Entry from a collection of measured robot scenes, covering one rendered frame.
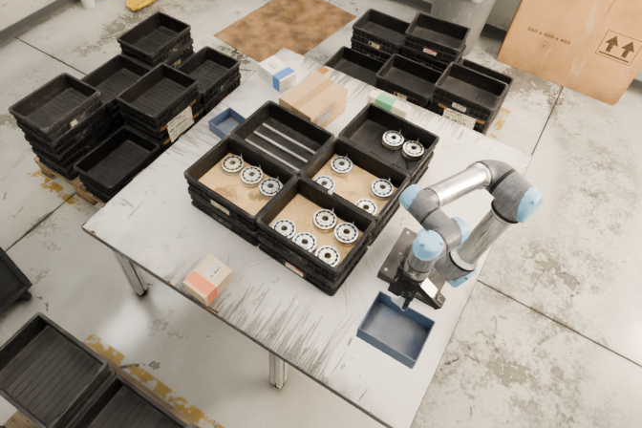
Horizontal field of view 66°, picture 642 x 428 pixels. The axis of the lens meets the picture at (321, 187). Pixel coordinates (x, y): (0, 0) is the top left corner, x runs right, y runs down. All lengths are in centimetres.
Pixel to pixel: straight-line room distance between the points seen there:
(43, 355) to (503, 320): 230
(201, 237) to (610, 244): 258
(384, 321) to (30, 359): 148
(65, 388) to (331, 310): 110
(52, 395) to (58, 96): 179
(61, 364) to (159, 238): 63
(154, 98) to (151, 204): 99
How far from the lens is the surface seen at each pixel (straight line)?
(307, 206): 216
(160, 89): 327
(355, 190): 223
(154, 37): 370
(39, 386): 238
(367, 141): 244
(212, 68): 355
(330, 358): 199
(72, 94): 339
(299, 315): 205
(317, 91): 263
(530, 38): 457
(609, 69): 459
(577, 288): 336
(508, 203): 173
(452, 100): 325
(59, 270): 320
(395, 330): 167
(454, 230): 144
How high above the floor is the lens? 258
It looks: 52 degrees down
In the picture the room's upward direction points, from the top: 6 degrees clockwise
